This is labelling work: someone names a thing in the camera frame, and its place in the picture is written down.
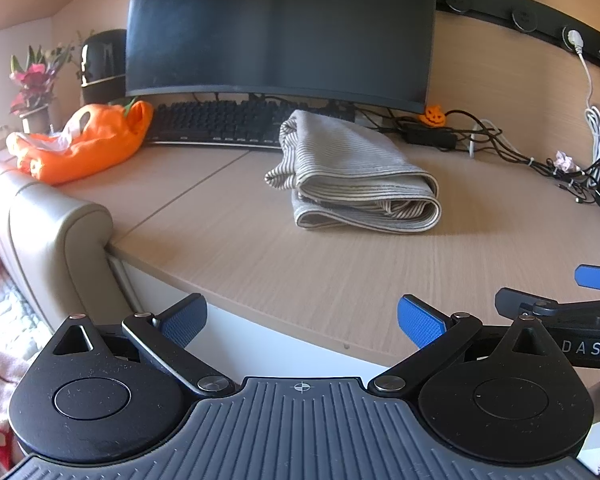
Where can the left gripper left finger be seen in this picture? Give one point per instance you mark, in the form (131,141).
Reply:
(97,394)

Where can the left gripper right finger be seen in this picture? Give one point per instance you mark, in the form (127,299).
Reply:
(501,395)

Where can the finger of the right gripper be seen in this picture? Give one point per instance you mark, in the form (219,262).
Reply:
(511,303)
(588,276)

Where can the striped beige shirt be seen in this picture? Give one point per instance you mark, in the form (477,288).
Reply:
(339,172)

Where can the red patterned blanket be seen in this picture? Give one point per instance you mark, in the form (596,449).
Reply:
(22,336)

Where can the crumpled white paper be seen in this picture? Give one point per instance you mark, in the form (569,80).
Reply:
(565,163)

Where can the beige sofa armrest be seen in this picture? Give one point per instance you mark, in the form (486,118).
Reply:
(54,247)

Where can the black power adapter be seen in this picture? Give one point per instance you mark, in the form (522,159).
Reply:
(434,138)

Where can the orange pumpkin figurine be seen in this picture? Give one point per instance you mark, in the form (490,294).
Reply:
(433,117)

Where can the orange cloth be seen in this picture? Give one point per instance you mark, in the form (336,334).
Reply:
(95,138)

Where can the black keyboard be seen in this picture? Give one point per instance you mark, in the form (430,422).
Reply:
(252,123)

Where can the curved computer monitor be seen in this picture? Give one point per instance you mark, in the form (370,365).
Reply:
(375,52)

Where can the pink flower plant pot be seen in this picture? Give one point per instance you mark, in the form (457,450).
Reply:
(36,78)

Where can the black round speaker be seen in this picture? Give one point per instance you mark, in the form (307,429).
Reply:
(102,67)

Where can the black wall socket strip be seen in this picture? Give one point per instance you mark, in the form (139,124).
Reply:
(530,18)

